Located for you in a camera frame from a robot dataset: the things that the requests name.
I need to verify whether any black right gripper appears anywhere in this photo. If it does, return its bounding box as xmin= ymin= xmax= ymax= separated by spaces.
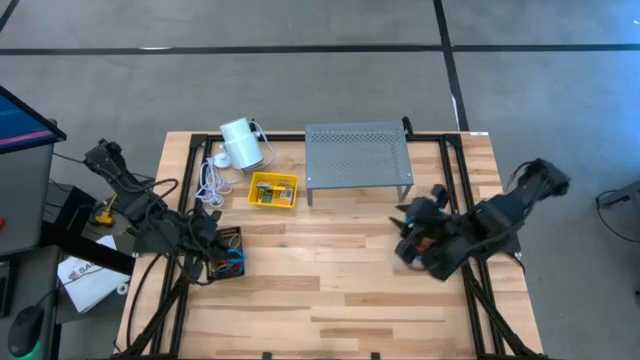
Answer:
xmin=388 ymin=184 xmax=451 ymax=271

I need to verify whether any red rubber band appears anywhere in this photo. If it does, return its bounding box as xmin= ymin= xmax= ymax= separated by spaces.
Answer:
xmin=212 ymin=252 xmax=245 ymax=277

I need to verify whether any black mesh basket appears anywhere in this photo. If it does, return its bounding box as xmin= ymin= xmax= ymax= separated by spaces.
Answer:
xmin=205 ymin=226 xmax=247 ymax=282

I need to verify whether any blue rubber band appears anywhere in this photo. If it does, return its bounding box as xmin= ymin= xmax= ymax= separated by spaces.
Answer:
xmin=224 ymin=246 xmax=248 ymax=275

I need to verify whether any yellow plastic basket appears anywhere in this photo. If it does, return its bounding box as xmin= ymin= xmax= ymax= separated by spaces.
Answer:
xmin=247 ymin=171 xmax=300 ymax=209

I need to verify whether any grey perforated metal shelf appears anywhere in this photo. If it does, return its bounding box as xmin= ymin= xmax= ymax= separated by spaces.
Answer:
xmin=303 ymin=120 xmax=415 ymax=207

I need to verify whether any small yellow tool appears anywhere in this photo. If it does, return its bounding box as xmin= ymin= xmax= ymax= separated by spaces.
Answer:
xmin=91 ymin=194 xmax=119 ymax=229

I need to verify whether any black support beam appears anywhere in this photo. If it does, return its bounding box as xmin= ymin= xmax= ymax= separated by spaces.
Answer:
xmin=39 ymin=219 xmax=139 ymax=276

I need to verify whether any white paper booklet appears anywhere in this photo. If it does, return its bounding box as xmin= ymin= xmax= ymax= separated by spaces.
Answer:
xmin=56 ymin=234 xmax=132 ymax=315

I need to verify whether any grey cabinet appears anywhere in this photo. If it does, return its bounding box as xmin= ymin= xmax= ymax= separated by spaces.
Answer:
xmin=0 ymin=142 xmax=56 ymax=257

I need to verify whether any black computer mouse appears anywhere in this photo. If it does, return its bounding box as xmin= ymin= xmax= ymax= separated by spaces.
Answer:
xmin=7 ymin=304 xmax=46 ymax=359

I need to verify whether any computer monitor blue screen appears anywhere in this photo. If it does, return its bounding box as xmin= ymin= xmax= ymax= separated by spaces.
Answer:
xmin=0 ymin=84 xmax=68 ymax=156

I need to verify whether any white cable bundle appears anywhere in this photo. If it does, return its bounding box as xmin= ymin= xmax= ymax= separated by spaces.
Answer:
xmin=193 ymin=119 xmax=277 ymax=209

